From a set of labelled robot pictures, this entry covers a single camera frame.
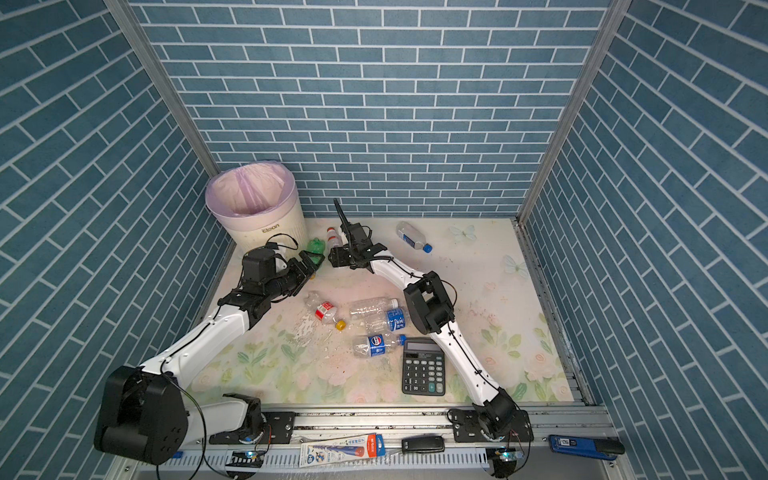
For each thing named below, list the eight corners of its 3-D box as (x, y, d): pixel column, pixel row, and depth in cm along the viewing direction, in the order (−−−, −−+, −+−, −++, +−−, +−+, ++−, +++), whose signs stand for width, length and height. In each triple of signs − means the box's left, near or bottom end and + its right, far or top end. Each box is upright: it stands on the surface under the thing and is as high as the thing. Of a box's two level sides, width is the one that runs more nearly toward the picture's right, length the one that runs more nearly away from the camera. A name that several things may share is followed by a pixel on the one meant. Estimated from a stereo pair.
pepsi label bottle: (354, 361, 86) (352, 354, 82) (354, 344, 89) (352, 336, 85) (407, 355, 87) (408, 348, 83) (405, 338, 91) (405, 330, 87)
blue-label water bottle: (365, 336, 91) (363, 328, 87) (366, 316, 95) (365, 307, 91) (405, 336, 91) (405, 328, 87) (404, 316, 96) (405, 307, 91)
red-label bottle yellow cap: (305, 305, 97) (301, 296, 93) (318, 295, 100) (314, 286, 96) (335, 337, 90) (332, 330, 86) (348, 326, 93) (346, 318, 89)
